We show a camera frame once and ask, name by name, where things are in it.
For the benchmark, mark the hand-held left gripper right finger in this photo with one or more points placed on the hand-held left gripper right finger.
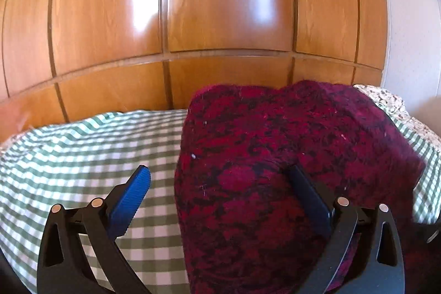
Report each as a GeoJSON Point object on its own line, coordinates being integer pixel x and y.
{"type": "Point", "coordinates": [306, 192]}

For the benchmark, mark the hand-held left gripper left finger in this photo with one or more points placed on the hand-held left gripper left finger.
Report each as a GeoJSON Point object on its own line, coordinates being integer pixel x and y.
{"type": "Point", "coordinates": [132, 194]}

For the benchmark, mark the red black knitted sweater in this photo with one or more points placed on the red black knitted sweater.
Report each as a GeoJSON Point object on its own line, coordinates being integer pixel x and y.
{"type": "Point", "coordinates": [275, 149]}

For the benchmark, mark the green white checkered bedsheet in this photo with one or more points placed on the green white checkered bedsheet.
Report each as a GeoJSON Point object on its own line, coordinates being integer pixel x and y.
{"type": "Point", "coordinates": [69, 156]}

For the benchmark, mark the wooden panelled headboard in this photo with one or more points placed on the wooden panelled headboard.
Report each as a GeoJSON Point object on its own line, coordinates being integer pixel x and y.
{"type": "Point", "coordinates": [206, 11]}

